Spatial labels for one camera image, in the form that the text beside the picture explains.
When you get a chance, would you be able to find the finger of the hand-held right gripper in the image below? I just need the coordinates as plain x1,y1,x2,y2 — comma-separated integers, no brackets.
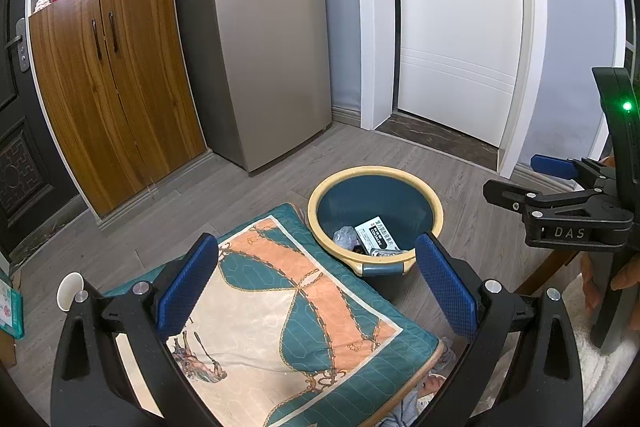
482,179,633,222
530,153,621,198

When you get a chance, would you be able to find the beige refrigerator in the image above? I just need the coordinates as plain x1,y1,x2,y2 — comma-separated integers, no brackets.
172,0,333,175

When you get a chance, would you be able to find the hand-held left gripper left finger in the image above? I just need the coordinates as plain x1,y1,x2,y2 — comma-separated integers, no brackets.
50,233,221,427

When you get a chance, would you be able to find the light blue printed cloth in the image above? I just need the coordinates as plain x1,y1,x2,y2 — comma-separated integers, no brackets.
380,347,456,427

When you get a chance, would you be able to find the green medicine box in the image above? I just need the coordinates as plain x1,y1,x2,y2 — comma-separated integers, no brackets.
355,217,401,253

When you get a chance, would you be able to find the black cup white inside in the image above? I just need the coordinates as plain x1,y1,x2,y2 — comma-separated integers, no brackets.
56,272,88,314

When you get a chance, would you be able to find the white fluffy rug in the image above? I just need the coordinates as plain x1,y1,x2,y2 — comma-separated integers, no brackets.
565,272,640,423

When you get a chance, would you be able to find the person's right hand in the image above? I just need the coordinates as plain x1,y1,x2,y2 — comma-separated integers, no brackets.
580,252,640,315

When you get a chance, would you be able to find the clear plastic bag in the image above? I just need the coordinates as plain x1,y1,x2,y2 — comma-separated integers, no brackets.
332,225,362,250

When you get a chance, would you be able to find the printed quilted blanket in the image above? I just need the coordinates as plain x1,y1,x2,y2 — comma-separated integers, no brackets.
102,203,446,427

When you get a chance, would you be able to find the white door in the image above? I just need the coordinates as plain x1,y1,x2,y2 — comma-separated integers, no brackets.
392,0,528,152

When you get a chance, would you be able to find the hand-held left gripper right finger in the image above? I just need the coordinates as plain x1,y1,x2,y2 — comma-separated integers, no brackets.
414,232,583,427

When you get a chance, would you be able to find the teal tissue packet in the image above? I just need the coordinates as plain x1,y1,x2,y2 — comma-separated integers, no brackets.
0,269,26,340

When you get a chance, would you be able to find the silver door handle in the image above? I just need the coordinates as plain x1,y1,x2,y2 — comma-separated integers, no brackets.
5,18,31,72

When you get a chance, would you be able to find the blue basin with yellow rim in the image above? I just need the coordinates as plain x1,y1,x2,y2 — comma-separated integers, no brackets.
306,165,443,278

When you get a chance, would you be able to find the wooden cabinet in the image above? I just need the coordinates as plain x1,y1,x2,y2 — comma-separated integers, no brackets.
27,0,208,218

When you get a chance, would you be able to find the brown wooden chair leg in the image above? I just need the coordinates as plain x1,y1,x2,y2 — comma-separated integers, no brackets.
515,249,578,300

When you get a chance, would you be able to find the black entrance door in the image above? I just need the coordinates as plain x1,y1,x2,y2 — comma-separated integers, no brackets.
0,0,91,265

